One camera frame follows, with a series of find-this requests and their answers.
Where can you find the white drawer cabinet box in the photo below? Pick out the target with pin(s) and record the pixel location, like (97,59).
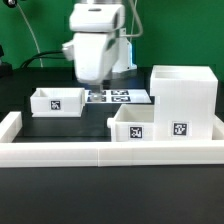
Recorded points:
(185,99)

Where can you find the white drawer with tag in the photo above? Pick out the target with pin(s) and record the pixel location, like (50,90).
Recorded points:
(132,122)
(57,102)

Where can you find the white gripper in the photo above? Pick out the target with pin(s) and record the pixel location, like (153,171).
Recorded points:
(94,48)

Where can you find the black device at left edge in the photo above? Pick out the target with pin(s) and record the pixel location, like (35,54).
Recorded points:
(5,67)

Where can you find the white U-shaped frame barrier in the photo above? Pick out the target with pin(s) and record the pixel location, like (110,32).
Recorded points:
(101,154)

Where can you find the white rear drawer with tag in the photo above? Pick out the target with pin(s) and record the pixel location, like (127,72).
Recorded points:
(57,102)

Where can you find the white front drawer with tag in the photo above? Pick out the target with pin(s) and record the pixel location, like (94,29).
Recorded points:
(132,122)

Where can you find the white sheet of tags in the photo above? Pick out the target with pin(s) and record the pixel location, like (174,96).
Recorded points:
(133,96)

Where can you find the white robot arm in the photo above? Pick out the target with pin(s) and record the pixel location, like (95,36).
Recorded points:
(100,1)

